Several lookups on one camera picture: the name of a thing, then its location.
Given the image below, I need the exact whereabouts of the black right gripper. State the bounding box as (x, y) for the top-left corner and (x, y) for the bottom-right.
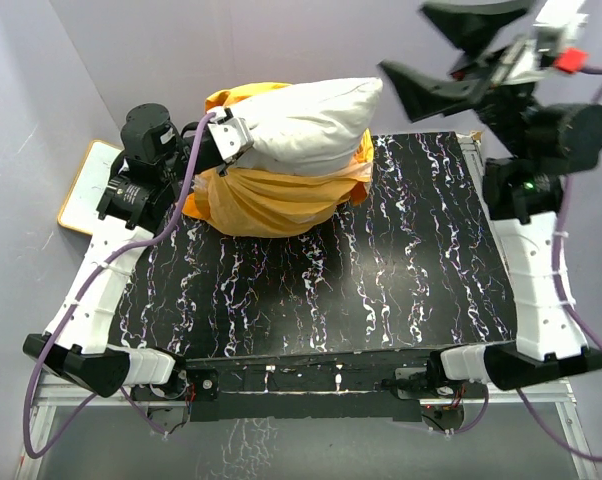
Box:
(375, 0), (534, 157)

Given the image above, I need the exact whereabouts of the orange cartoon print pillowcase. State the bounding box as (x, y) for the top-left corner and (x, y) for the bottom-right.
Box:
(182, 82), (374, 238)

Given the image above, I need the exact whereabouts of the white pillow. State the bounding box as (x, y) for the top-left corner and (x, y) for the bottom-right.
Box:
(226, 77), (383, 177)

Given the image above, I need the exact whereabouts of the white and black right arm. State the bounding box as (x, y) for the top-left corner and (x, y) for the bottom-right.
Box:
(380, 1), (602, 397)

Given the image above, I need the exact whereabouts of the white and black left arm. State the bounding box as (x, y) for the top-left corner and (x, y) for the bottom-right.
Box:
(23, 103), (221, 399)

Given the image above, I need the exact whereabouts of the small wood framed whiteboard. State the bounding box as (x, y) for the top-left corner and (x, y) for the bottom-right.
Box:
(57, 140), (122, 236)

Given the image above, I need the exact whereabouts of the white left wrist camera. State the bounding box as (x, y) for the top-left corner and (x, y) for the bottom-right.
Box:
(207, 107), (254, 176)

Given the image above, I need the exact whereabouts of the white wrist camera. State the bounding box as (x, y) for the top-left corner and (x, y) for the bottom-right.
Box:
(207, 107), (254, 176)
(533, 0), (588, 74)

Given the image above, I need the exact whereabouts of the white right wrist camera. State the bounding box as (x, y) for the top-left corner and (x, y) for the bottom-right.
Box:
(533, 0), (588, 74)

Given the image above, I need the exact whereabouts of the aluminium table frame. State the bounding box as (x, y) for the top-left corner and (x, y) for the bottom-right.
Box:
(17, 348), (597, 479)

